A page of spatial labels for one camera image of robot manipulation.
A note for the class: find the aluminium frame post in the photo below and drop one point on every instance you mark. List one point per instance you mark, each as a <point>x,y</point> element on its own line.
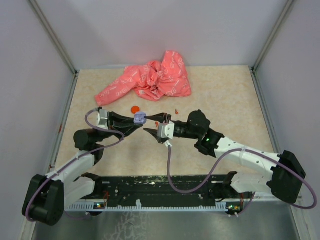
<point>287,9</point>
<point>34,5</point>

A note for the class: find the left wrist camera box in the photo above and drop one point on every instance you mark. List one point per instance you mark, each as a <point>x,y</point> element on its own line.
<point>102,119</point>

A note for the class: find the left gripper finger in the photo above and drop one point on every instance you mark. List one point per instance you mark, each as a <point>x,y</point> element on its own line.
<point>131,128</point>
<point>116,119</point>

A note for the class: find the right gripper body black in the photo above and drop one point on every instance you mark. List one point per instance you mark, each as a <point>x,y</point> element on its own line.
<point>184,132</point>

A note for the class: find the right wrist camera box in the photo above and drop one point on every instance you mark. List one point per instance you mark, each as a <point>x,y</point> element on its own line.
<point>166,130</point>

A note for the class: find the orange earbud charging case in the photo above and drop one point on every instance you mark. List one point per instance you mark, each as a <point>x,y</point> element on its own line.
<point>135,109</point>

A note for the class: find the purple earbud charging case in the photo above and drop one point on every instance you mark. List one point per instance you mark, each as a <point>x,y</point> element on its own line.
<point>140,118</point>

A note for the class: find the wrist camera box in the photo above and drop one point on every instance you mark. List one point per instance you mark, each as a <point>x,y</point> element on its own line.
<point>166,130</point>
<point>102,119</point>

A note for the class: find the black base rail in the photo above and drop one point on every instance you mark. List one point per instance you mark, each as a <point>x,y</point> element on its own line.
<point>155,191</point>

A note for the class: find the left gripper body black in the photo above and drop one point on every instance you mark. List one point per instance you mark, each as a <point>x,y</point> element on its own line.
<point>111,120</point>

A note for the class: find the pink printed cloth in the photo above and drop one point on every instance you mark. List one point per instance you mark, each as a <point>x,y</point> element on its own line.
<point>150,81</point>

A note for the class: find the right aluminium frame post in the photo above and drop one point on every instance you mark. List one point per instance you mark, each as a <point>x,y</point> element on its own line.
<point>287,9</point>

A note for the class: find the left aluminium frame post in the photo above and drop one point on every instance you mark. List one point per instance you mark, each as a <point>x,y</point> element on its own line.
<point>34,5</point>

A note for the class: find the white slotted cable duct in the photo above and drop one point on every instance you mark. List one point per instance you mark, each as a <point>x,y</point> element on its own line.
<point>90,206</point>

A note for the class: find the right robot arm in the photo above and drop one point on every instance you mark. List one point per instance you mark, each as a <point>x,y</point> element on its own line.
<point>279,174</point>

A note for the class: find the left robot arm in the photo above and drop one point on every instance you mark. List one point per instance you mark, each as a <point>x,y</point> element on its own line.
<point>49,195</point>

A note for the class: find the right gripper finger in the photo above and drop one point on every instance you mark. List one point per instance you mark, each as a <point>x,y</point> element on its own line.
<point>160,117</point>
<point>154,133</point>

